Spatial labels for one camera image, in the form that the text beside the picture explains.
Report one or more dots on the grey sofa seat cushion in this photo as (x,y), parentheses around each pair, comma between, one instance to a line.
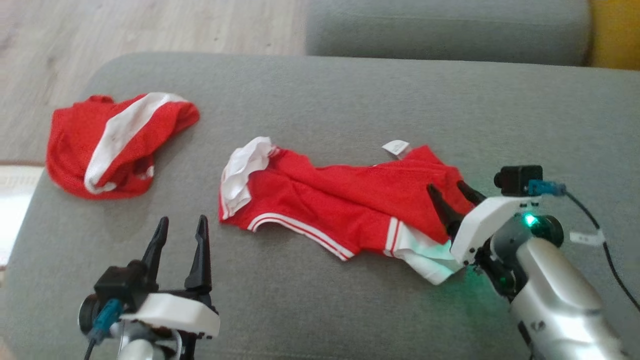
(320,95)

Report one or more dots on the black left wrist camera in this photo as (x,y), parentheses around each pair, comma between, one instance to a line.
(120,282)

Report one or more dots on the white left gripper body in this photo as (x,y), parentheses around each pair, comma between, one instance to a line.
(175,312)

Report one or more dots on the red white-sleeved jersey shirt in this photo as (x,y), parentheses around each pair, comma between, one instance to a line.
(350,200)

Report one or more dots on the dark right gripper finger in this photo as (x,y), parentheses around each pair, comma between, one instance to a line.
(449,215)
(471,194)

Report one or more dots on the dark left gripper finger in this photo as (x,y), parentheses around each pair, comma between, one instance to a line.
(200,265)
(155,260)

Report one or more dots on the grey sofa back cushion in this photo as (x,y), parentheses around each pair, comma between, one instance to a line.
(450,30)

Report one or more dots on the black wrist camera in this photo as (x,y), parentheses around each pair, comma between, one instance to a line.
(515,179)
(120,282)

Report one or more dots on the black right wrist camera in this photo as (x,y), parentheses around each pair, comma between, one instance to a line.
(515,179)

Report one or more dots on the red white-striped shorts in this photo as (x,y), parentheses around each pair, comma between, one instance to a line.
(75,145)

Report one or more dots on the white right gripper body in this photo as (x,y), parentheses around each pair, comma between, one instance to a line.
(480,220)

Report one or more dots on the yellow cushion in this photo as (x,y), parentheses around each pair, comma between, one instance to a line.
(617,30)

